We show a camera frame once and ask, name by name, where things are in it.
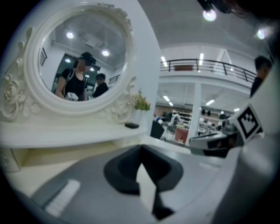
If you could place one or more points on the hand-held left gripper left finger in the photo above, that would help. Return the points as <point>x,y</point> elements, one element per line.
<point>92,186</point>

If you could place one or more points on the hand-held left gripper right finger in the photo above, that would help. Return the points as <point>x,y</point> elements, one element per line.
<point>175,166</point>

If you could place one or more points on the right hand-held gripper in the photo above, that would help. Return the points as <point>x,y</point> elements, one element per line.
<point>249,122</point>

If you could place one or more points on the cream dressing table drawer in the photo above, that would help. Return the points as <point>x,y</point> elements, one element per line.
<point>54,157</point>

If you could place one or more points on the white dressing table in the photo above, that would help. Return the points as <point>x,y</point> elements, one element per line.
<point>65,133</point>

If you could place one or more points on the red cloth-covered stand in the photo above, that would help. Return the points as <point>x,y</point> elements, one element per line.
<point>181,134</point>

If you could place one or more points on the white pillar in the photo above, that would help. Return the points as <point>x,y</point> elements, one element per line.
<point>194,113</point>

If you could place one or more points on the black chair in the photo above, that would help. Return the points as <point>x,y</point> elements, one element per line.
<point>157,130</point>

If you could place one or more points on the small black box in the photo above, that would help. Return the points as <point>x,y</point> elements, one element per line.
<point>132,125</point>

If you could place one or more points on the white vase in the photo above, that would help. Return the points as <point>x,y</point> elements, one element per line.
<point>140,117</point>

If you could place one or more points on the green artificial flower bunch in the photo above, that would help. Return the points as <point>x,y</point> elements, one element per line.
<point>142,102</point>

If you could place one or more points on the black balcony railing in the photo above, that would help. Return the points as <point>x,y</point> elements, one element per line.
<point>210,64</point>

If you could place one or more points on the white ornate oval mirror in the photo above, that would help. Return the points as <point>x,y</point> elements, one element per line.
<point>30,102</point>

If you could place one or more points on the round ceiling lamp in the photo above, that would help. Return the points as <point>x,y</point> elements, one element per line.
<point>261,34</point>
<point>209,15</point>

